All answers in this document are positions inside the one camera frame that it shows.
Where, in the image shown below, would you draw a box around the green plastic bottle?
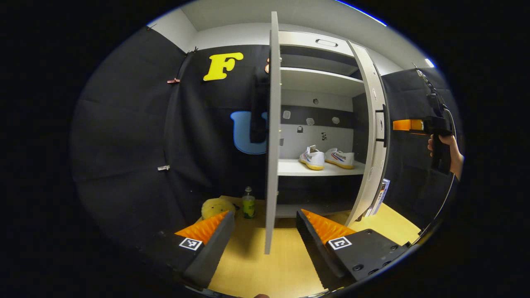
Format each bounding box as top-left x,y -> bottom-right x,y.
242,186 -> 256,219

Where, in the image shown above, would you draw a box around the black door handle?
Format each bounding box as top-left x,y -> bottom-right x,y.
376,104 -> 388,148

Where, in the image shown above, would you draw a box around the white shoe cabinet door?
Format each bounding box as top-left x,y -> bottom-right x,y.
346,41 -> 390,227
264,11 -> 283,255

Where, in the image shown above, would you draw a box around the white shoe cabinet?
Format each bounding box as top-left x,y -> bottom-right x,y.
269,31 -> 373,218

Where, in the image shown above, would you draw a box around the black backdrop cloth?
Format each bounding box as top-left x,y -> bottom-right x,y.
70,27 -> 270,249
381,68 -> 462,232

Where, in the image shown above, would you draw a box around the printed paper packet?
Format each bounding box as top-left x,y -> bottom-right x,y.
364,178 -> 390,216

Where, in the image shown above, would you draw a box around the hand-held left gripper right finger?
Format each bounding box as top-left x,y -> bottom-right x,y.
296,209 -> 410,290

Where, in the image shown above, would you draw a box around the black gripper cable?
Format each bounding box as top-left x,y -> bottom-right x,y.
414,106 -> 458,245

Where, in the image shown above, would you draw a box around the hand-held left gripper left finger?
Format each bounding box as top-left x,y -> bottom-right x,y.
135,211 -> 235,289

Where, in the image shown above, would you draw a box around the white canvas shoe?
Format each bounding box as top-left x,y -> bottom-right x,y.
299,145 -> 325,170
324,148 -> 355,169

